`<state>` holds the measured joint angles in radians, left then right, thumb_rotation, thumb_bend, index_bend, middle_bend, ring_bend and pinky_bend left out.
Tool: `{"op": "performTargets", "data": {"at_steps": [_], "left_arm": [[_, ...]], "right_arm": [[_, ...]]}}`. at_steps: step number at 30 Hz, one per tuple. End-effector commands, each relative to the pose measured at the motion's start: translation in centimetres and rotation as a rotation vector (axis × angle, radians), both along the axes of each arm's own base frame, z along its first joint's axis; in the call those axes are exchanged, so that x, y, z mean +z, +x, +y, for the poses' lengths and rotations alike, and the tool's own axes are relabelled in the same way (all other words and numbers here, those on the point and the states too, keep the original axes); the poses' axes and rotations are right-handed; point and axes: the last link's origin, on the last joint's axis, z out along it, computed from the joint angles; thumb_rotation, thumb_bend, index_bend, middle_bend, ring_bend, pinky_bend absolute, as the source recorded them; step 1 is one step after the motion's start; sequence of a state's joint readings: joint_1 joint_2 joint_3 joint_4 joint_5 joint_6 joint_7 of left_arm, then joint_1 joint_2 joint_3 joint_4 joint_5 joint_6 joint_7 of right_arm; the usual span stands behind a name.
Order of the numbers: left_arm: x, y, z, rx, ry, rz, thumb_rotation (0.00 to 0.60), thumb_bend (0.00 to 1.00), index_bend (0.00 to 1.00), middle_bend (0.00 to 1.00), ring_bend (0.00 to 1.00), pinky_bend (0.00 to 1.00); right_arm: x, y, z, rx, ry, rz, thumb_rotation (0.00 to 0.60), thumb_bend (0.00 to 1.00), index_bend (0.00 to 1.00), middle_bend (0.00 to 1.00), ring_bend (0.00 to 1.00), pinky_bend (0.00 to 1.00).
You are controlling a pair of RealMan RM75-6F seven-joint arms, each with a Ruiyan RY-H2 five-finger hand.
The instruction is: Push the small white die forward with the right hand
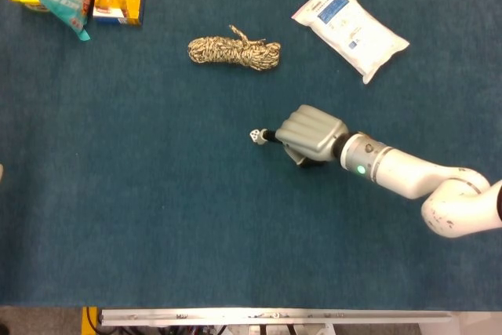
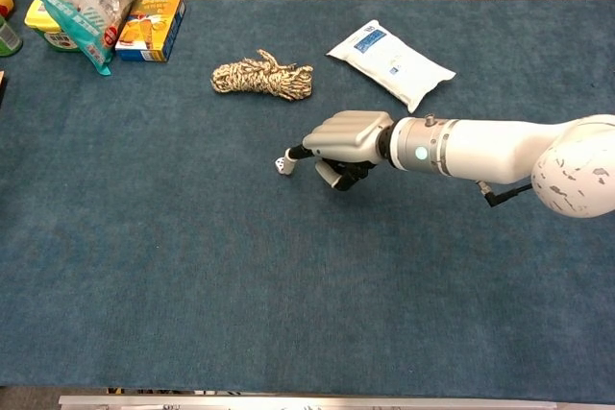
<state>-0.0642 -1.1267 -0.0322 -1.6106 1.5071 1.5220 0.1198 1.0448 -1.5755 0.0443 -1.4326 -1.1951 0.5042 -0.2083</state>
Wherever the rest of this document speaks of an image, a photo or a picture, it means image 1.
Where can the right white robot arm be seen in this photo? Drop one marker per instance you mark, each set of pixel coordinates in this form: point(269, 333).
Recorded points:
point(412, 178)

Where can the white wet wipes pack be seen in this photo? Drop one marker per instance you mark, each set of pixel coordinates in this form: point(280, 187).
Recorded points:
point(348, 30)

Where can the teal snack wrapper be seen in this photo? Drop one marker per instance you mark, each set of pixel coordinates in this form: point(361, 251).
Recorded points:
point(59, 5)

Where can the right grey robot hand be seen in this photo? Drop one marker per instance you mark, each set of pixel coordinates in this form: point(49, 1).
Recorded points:
point(313, 133)

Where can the small white die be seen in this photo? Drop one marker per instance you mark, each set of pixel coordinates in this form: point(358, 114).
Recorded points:
point(256, 135)

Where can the yellow frame bracket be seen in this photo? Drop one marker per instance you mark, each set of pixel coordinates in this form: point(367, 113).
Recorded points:
point(88, 321)

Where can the aluminium table frame rail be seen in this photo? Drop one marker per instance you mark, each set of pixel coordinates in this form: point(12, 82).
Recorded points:
point(274, 316)

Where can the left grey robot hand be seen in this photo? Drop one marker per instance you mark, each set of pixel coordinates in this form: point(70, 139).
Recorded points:
point(1, 172)

